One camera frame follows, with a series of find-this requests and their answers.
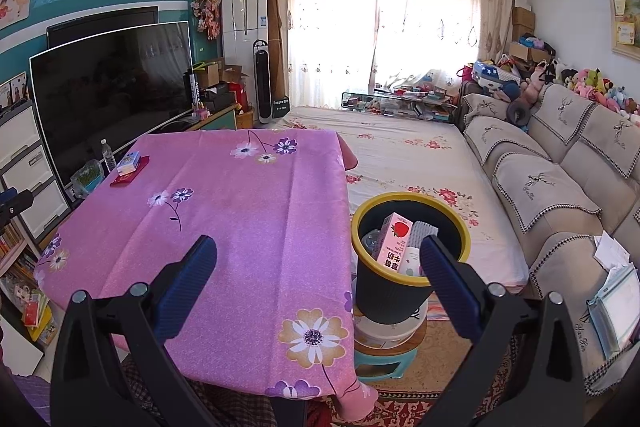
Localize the clear plastic pouch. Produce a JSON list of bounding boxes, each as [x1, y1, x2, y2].
[[586, 264, 640, 360]]

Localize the white round container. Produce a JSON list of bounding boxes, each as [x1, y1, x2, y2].
[[352, 302, 430, 350]]

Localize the pink floral tablecloth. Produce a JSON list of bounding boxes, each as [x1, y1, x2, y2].
[[32, 129, 381, 423]]

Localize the teal plastic stool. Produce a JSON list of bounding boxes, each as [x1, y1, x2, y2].
[[354, 347, 413, 383]]

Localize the white black tall box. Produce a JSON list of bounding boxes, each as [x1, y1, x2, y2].
[[186, 68, 202, 110]]

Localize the patterned rug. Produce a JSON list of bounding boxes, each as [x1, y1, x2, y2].
[[310, 322, 531, 427]]

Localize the open cardboard boxes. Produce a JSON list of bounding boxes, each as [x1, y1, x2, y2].
[[200, 59, 251, 108]]

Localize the stacked cardboard boxes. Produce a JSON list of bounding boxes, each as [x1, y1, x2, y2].
[[511, 7, 536, 42]]

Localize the framed wall picture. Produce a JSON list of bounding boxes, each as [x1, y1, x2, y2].
[[604, 0, 640, 58]]

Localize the photo frame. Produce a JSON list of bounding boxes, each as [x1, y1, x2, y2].
[[9, 73, 28, 104]]

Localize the white foam net sleeve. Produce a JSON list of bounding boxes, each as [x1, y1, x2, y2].
[[407, 221, 440, 250]]

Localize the blue tissue pack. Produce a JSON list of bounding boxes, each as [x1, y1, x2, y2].
[[116, 150, 142, 175]]

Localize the hanging artificial flowers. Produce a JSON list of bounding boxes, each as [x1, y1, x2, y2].
[[191, 0, 222, 40]]

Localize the blue star pillow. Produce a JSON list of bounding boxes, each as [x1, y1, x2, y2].
[[472, 61, 521, 90]]

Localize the red booklet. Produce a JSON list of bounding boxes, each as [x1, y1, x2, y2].
[[110, 155, 151, 188]]

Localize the black tower fan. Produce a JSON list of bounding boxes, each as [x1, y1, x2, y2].
[[252, 39, 275, 124]]

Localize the pink milk carton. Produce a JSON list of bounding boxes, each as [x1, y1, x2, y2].
[[374, 213, 415, 282]]

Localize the cartoon wall poster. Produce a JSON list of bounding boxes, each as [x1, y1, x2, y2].
[[0, 0, 35, 30]]

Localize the dark plaid cloth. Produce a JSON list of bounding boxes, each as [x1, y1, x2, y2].
[[120, 352, 311, 427]]

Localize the plastic bowl with green plants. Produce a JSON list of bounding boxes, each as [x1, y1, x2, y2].
[[70, 159, 105, 200]]

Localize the cluttered glass coffee table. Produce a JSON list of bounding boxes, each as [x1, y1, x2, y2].
[[341, 82, 458, 124]]

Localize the clear water bottle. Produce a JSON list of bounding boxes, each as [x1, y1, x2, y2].
[[99, 138, 117, 174]]

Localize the grey neck pillow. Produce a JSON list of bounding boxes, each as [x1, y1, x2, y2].
[[506, 99, 532, 128]]

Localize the sheer embroidered curtains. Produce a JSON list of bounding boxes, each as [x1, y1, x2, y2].
[[264, 0, 516, 110]]

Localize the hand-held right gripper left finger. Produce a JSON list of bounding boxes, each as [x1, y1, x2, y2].
[[50, 234, 218, 427]]

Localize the white paper sheets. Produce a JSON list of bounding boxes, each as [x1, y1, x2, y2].
[[594, 231, 632, 270]]

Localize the white standing air conditioner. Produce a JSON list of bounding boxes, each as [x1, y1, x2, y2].
[[221, 0, 269, 115]]

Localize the pile of plush toys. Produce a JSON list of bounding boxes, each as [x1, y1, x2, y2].
[[457, 52, 640, 128]]

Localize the white green drink bottle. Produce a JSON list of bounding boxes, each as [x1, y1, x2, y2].
[[400, 247, 426, 278]]

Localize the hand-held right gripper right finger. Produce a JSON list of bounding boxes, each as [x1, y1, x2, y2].
[[419, 235, 586, 427]]

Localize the large curved television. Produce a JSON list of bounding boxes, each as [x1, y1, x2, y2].
[[29, 21, 193, 200]]

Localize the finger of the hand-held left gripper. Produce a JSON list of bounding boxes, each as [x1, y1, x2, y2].
[[0, 188, 34, 230]]

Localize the bookshelf with books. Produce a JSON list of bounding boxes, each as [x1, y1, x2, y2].
[[0, 217, 56, 348]]

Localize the white plastic drawer unit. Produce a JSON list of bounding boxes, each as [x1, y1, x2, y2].
[[0, 99, 72, 243]]

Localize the floral bed sheet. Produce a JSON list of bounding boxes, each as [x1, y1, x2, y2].
[[272, 106, 531, 323]]

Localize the black bin with yellow rim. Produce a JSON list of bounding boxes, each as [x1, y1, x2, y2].
[[351, 192, 472, 325]]

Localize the beige sofa with covers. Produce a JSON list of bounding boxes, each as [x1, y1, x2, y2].
[[457, 82, 640, 398]]

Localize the teal and yellow TV cabinet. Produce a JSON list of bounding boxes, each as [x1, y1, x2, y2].
[[165, 99, 241, 135]]

